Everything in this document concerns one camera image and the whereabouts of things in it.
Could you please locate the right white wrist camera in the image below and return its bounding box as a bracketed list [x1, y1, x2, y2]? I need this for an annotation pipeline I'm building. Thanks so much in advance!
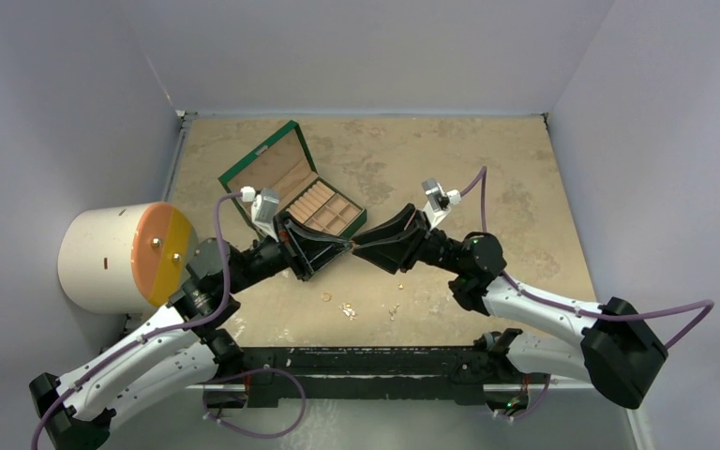
[421, 178, 462, 230]

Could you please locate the green jewelry box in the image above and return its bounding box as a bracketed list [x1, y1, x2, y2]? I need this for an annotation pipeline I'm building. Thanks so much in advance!
[218, 121, 351, 262]

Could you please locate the green jewelry tray insert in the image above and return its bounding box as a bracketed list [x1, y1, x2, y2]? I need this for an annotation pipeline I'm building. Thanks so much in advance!
[285, 178, 368, 238]

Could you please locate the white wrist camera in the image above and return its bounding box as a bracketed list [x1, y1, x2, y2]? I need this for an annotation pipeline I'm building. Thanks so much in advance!
[240, 187, 279, 241]
[421, 178, 462, 230]

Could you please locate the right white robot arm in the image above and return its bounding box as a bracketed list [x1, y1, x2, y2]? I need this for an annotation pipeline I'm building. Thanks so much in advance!
[352, 204, 668, 410]

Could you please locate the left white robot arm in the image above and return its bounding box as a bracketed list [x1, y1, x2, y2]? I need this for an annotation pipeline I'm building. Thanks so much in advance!
[29, 212, 352, 449]

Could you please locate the white cylinder orange face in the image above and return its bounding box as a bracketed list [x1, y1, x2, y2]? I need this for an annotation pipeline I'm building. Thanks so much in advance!
[57, 202, 198, 314]

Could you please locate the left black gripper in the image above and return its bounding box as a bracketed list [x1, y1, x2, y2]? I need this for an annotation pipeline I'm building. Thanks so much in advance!
[224, 211, 352, 294]

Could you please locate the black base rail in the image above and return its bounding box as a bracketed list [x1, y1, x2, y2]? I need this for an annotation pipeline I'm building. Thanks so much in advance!
[203, 328, 548, 415]

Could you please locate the gold earring cluster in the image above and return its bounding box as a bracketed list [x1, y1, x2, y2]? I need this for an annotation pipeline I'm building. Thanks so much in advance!
[339, 303, 357, 321]

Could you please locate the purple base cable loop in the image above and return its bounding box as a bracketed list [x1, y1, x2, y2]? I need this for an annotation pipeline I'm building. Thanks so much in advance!
[201, 366, 308, 441]

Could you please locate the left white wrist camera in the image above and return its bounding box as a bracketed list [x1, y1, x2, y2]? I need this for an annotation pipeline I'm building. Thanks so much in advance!
[240, 187, 279, 241]

